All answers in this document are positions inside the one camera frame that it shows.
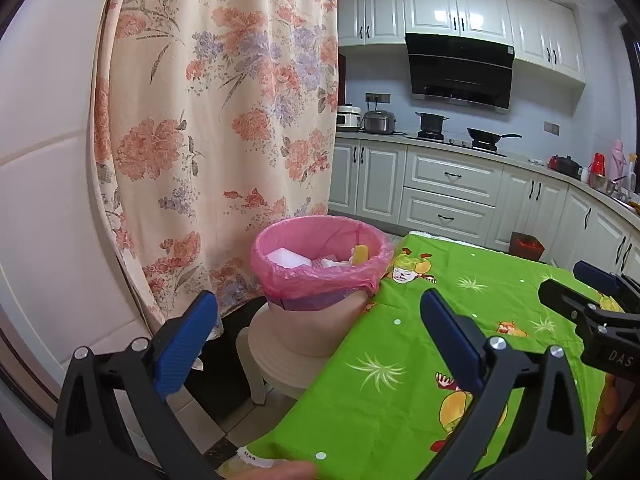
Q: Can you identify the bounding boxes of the black range hood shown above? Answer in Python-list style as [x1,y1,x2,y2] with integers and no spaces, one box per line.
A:
[405,33,516,112]

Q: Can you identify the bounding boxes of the black cooking pot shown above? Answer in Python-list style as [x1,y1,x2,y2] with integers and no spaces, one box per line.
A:
[415,112,450,136]

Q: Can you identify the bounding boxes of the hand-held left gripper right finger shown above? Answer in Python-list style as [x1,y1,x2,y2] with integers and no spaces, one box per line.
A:
[420,288,587,480]

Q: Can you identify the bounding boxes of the white plastic stool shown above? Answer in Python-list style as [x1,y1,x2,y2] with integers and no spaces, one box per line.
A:
[235,307,341,406]

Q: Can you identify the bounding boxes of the floral curtain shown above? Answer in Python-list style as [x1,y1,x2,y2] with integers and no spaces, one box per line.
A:
[92,0,341,341]

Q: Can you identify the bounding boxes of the brown wooden glass door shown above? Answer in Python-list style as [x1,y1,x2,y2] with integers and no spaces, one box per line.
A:
[336,50,348,111]

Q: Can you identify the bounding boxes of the silver pressure cooker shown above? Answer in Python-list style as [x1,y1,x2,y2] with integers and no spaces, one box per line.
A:
[361,109,397,136]

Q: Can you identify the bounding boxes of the white lower cabinets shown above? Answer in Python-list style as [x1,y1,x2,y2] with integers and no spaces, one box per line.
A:
[327,137,640,281]

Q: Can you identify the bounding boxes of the green printed tablecloth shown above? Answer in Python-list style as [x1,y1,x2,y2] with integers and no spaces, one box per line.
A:
[245,231,640,480]

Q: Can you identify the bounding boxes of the person's right hand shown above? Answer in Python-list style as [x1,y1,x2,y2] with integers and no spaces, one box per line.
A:
[592,375,640,443]

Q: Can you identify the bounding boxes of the pink thermos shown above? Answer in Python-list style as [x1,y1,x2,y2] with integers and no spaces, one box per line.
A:
[611,140,627,186]

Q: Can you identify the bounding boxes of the dark framed window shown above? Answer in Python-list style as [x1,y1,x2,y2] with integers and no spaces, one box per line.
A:
[620,25,640,91]

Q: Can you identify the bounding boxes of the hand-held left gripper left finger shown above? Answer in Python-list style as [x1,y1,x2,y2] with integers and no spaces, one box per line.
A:
[51,290,219,480]

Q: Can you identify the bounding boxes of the red box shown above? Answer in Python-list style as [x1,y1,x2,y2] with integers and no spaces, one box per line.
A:
[509,231,546,261]

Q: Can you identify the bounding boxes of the beige trash bin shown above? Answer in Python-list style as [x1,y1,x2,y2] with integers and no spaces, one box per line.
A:
[265,287,376,358]

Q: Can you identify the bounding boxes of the steel bowl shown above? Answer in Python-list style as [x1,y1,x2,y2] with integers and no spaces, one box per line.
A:
[587,172,618,193]

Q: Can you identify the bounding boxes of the person's left hand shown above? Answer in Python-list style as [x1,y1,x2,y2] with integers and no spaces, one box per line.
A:
[232,460,318,480]

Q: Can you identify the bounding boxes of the gas stove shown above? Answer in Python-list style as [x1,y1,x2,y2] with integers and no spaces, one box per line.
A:
[406,131,507,155]

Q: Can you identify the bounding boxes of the black frying pan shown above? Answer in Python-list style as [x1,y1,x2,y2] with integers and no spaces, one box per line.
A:
[466,127,522,147]

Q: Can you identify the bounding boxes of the white foam block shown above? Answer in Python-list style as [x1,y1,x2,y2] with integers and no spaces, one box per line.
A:
[267,246,313,267]

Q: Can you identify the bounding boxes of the pink plastic bin liner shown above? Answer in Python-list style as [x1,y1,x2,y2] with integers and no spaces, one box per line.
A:
[251,215,395,301]

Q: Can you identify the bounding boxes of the white rice cooker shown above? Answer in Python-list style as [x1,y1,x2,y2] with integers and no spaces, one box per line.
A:
[336,104,363,132]

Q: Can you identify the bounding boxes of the white upper cabinets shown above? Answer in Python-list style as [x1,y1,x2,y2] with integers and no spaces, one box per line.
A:
[336,0,587,86]

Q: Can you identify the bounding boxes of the grey kitchen countertop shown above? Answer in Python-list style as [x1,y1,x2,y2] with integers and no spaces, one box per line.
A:
[334,129,640,216]

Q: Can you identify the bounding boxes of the black lidded pot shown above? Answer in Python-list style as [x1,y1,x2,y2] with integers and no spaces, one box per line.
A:
[547,155,583,177]

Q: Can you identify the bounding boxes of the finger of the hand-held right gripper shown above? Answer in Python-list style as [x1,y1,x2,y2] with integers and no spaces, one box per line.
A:
[539,278,618,346]
[573,260,640,313]

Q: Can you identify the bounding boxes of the white cabinets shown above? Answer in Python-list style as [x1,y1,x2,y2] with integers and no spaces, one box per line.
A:
[327,137,640,281]
[336,0,587,86]

